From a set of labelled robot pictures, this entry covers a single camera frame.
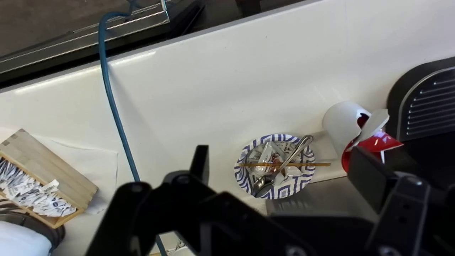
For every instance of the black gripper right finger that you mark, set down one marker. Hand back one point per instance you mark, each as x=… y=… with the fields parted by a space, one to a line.
x=413 y=213

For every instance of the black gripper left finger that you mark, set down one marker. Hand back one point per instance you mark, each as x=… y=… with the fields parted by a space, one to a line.
x=157 y=213

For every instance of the large red mug shard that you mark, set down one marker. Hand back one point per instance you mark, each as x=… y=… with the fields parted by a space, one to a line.
x=379 y=142

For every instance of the white mug shard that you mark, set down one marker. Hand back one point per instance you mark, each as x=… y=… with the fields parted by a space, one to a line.
x=379 y=123

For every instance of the broken white red mug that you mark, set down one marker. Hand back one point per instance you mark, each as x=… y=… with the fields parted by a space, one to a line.
x=339 y=122

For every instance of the blue patterned paper plate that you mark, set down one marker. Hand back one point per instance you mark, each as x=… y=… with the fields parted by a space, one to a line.
x=246 y=182

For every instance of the black paper towel holder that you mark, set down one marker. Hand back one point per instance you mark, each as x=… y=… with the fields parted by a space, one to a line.
x=56 y=233

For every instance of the black coffee machine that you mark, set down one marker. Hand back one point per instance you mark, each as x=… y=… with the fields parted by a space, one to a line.
x=427 y=104

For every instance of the wooden stirrer stick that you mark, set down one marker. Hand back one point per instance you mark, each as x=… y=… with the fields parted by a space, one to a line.
x=313 y=163

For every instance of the wooden packet box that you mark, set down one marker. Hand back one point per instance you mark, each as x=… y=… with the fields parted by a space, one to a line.
x=43 y=163

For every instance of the white sugar packets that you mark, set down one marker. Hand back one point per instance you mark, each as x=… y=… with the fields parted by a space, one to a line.
x=29 y=189

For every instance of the white paper towel roll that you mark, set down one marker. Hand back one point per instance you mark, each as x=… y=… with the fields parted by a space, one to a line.
x=22 y=242

